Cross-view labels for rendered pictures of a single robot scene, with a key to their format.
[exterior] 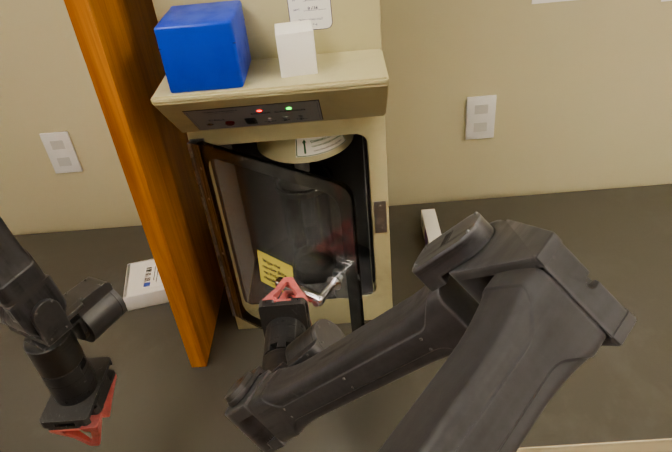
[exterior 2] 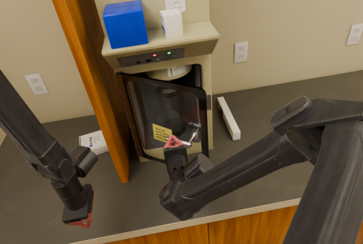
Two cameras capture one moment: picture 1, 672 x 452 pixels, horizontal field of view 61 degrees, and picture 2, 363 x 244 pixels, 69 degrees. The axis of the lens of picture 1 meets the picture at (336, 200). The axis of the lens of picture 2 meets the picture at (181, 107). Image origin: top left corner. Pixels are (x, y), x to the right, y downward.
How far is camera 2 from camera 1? 0.13 m
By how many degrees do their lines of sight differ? 7
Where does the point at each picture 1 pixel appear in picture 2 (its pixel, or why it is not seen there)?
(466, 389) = (341, 183)
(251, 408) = (176, 201)
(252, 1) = (146, 0)
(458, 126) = (230, 57)
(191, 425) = (127, 210)
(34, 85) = (20, 51)
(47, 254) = not seen: hidden behind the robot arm
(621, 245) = not seen: hidden behind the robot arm
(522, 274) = (350, 123)
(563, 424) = (299, 188)
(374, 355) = (247, 169)
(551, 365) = not seen: outside the picture
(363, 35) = (201, 14)
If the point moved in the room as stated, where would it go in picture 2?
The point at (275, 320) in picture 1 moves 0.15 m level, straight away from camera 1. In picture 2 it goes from (172, 156) to (156, 126)
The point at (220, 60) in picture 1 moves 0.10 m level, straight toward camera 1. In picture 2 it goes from (136, 31) to (147, 45)
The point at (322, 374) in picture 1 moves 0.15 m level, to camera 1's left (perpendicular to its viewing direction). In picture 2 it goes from (217, 181) to (142, 198)
